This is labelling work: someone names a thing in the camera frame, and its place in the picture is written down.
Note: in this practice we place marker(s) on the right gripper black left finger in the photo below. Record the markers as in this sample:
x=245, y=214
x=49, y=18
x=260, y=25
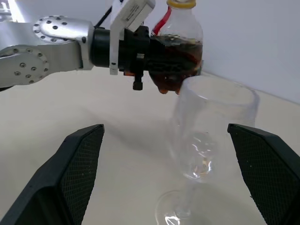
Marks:
x=47, y=187

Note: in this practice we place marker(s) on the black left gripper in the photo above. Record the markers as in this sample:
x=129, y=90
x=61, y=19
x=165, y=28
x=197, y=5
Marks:
x=133, y=47

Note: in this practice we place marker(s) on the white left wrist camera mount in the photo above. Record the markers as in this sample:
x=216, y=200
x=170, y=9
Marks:
x=131, y=14

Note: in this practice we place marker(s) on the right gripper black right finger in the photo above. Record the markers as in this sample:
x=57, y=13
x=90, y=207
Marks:
x=269, y=168

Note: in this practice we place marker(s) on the clear stemmed glass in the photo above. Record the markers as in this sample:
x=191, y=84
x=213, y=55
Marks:
x=211, y=105

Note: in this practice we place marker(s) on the cola bottle with yellow cap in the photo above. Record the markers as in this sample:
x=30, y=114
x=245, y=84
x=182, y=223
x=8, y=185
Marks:
x=185, y=25

